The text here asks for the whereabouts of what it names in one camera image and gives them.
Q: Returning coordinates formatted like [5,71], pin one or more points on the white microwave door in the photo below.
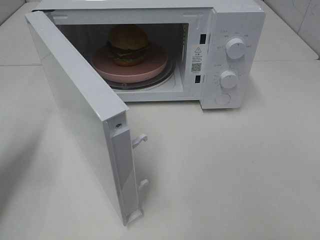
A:
[94,113]

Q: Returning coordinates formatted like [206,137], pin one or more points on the pink round plate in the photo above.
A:
[155,63]

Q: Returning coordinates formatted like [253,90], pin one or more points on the upper white power knob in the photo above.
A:
[235,48]

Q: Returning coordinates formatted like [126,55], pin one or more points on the round white door-release button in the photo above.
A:
[223,99]

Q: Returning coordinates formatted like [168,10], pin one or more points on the glass microwave turntable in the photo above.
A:
[158,79]

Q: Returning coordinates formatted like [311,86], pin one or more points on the burger with sesame-free bun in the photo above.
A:
[127,45]

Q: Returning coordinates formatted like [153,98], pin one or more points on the lower white timer knob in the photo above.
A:
[228,79]

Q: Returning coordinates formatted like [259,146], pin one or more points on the white microwave oven body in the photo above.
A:
[194,34]

